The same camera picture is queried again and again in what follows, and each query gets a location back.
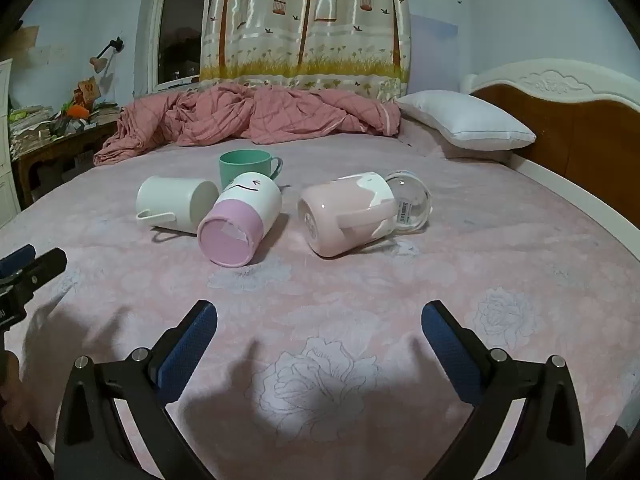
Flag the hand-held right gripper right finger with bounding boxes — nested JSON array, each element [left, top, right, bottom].
[[421, 300, 586, 480]]

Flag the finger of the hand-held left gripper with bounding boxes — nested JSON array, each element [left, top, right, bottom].
[[0, 244, 37, 281], [25, 248, 68, 289]]

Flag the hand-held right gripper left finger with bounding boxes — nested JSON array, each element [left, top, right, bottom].
[[54, 300, 219, 480]]

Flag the white and purple face cup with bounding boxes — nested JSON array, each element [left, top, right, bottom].
[[196, 171, 284, 268]]

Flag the white cup with handle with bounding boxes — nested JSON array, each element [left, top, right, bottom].
[[135, 175, 221, 235]]

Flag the clear glass cup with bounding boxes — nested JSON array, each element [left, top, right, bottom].
[[384, 170, 432, 235]]

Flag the pink and white cup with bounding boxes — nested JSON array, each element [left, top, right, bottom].
[[296, 171, 397, 260]]

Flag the green cup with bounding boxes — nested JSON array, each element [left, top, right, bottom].
[[218, 149, 284, 192]]

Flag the person's left hand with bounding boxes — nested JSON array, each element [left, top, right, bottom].
[[0, 349, 30, 432]]

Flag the wooden side table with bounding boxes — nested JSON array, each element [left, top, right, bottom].
[[10, 121, 120, 211]]

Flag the white cabinet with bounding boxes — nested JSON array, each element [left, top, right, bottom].
[[0, 58, 22, 227]]

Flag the pink floral bed sheet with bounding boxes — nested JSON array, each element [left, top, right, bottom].
[[0, 120, 640, 480]]

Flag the pile of papers and books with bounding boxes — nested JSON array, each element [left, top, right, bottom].
[[9, 101, 121, 157]]

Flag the white pillow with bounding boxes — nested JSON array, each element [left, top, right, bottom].
[[394, 90, 537, 152]]

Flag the pink checked quilt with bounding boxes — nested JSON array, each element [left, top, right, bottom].
[[93, 83, 402, 167]]

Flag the white and wooden bed headboard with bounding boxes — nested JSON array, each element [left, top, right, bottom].
[[459, 58, 640, 241]]

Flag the white framed window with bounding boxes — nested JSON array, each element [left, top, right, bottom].
[[152, 0, 222, 87]]

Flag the tree print curtain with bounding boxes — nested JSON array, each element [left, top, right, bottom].
[[199, 0, 413, 102]]

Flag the black wall lamp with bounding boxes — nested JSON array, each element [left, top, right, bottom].
[[89, 36, 125, 73]]

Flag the cardboard piece on wall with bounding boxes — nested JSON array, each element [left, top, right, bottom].
[[12, 24, 41, 52]]

